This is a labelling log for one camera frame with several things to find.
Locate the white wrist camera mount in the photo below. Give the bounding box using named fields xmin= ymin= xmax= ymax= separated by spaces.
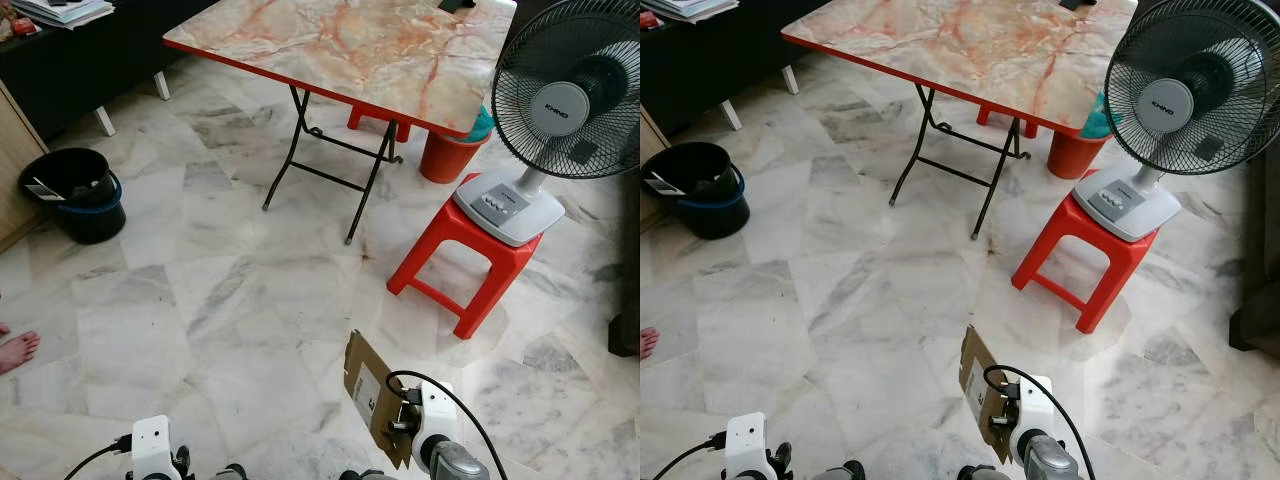
xmin=722 ymin=412 xmax=769 ymax=480
xmin=130 ymin=415 xmax=176 ymax=480
xmin=405 ymin=380 xmax=459 ymax=471
xmin=1010 ymin=375 xmax=1056 ymax=461

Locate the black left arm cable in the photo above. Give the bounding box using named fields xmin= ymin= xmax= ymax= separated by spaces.
xmin=62 ymin=432 xmax=136 ymax=480
xmin=655 ymin=432 xmax=728 ymax=480

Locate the brown cardboard piece with label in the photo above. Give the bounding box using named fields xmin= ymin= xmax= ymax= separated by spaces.
xmin=343 ymin=330 xmax=421 ymax=471
xmin=958 ymin=325 xmax=1021 ymax=463

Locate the light wooden cabinet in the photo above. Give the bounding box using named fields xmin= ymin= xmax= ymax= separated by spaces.
xmin=640 ymin=105 xmax=673 ymax=233
xmin=0 ymin=80 xmax=51 ymax=251

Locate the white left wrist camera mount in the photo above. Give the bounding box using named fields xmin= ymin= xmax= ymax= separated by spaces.
xmin=130 ymin=415 xmax=176 ymax=480
xmin=722 ymin=412 xmax=769 ymax=480

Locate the red plastic stool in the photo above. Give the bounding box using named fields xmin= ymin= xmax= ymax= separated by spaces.
xmin=387 ymin=175 xmax=546 ymax=341
xmin=347 ymin=100 xmax=413 ymax=143
xmin=1012 ymin=170 xmax=1161 ymax=334
xmin=975 ymin=103 xmax=1041 ymax=139

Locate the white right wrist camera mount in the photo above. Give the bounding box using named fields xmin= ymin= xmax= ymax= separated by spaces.
xmin=405 ymin=380 xmax=459 ymax=471
xmin=1010 ymin=375 xmax=1056 ymax=461

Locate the stack of papers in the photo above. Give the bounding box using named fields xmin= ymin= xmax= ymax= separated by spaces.
xmin=10 ymin=0 xmax=116 ymax=31
xmin=660 ymin=0 xmax=741 ymax=23

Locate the red plastic bucket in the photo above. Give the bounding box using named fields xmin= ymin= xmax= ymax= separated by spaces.
xmin=1047 ymin=130 xmax=1111 ymax=181
xmin=420 ymin=125 xmax=491 ymax=185

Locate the black rubbish bin blue rim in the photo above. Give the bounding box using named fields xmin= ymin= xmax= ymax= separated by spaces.
xmin=668 ymin=141 xmax=751 ymax=241
xmin=18 ymin=147 xmax=128 ymax=246

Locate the marble pattern folding table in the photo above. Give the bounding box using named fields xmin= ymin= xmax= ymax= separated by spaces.
xmin=780 ymin=0 xmax=1141 ymax=241
xmin=163 ymin=0 xmax=518 ymax=246

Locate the black and white table fan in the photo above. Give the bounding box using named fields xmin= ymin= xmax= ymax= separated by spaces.
xmin=1070 ymin=0 xmax=1280 ymax=244
xmin=452 ymin=0 xmax=641 ymax=248

